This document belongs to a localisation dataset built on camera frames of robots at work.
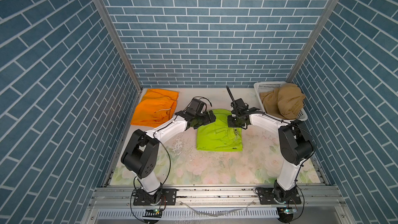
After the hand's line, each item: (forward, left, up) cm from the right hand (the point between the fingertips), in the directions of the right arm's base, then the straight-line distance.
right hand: (228, 121), depth 96 cm
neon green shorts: (-10, +6, -2) cm, 12 cm away
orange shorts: (+8, +50, -1) cm, 51 cm away
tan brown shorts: (+14, -36, +6) cm, 39 cm away
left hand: (-4, +10, +7) cm, 13 cm away
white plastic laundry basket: (+30, -24, +3) cm, 39 cm away
